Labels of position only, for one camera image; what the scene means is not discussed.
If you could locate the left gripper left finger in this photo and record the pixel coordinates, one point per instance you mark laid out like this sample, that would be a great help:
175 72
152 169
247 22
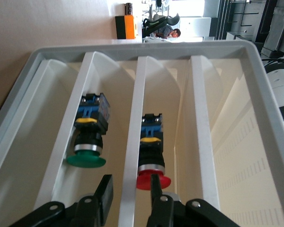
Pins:
104 191

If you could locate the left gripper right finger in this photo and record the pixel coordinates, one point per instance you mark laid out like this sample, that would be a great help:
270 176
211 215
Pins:
156 189

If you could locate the red push button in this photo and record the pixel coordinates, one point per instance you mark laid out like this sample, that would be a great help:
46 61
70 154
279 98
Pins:
151 153

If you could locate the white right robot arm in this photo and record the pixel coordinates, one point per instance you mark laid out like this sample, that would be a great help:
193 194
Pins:
281 80

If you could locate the green push button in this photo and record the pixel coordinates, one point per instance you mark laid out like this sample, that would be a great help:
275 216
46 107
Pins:
90 132

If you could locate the white drawer with green button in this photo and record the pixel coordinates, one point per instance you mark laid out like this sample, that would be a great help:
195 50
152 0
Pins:
67 123

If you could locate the white drawer cabinet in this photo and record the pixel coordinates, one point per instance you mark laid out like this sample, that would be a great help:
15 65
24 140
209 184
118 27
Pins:
142 48

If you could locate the seated person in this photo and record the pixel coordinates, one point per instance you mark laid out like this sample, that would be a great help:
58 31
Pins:
165 30

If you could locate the black office chair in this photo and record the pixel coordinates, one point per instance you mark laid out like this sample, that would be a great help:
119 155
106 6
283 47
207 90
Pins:
172 20

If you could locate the small black terminal block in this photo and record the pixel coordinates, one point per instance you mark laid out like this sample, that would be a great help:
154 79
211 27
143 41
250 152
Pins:
128 9

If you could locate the grey storage cabinet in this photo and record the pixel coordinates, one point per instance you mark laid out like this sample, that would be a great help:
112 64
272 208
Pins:
246 19

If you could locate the orange button enclosure box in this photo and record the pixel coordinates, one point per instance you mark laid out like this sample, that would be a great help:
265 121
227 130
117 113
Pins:
129 27

